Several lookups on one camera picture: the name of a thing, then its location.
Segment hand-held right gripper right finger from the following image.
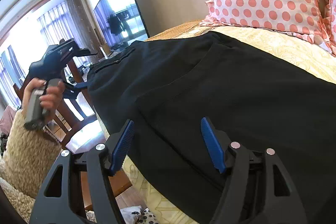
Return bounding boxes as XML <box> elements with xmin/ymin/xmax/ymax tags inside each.
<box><xmin>201</xmin><ymin>117</ymin><xmax>306</xmax><ymax>224</ymax></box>

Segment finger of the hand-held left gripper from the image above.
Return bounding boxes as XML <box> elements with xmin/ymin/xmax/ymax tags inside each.
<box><xmin>62</xmin><ymin>81</ymin><xmax>90</xmax><ymax>101</ymax></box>
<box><xmin>73</xmin><ymin>48</ymin><xmax>98</xmax><ymax>58</ymax></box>

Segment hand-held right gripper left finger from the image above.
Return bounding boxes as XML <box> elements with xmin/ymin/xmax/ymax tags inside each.
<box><xmin>29</xmin><ymin>119</ymin><xmax>135</xmax><ymax>224</ymax></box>

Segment black pants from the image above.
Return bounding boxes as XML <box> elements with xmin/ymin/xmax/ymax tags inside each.
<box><xmin>85</xmin><ymin>31</ymin><xmax>336</xmax><ymax>224</ymax></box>

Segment person's left hand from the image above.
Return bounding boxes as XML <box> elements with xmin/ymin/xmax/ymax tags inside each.
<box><xmin>22</xmin><ymin>79</ymin><xmax>66</xmax><ymax>116</ymax></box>

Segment wooden chair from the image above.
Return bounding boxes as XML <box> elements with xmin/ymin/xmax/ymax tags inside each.
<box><xmin>13</xmin><ymin>52</ymin><xmax>132</xmax><ymax>201</ymax></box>

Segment white sheer curtain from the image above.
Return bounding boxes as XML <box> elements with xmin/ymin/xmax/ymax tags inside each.
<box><xmin>0</xmin><ymin>0</ymin><xmax>84</xmax><ymax>109</ymax></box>

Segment brown curtain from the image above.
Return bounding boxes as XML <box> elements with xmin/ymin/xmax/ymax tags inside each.
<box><xmin>61</xmin><ymin>0</ymin><xmax>101</xmax><ymax>56</ymax></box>

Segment flat screen television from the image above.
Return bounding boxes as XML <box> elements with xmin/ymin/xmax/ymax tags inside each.
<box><xmin>93</xmin><ymin>0</ymin><xmax>151</xmax><ymax>52</ymax></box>

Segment white dotted cloth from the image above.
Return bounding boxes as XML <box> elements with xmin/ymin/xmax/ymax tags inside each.
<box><xmin>119</xmin><ymin>204</ymin><xmax>160</xmax><ymax>224</ymax></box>

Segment yellow patterned bed sheet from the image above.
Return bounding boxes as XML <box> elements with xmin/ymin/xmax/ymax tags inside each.
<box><xmin>105</xmin><ymin>20</ymin><xmax>336</xmax><ymax>224</ymax></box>

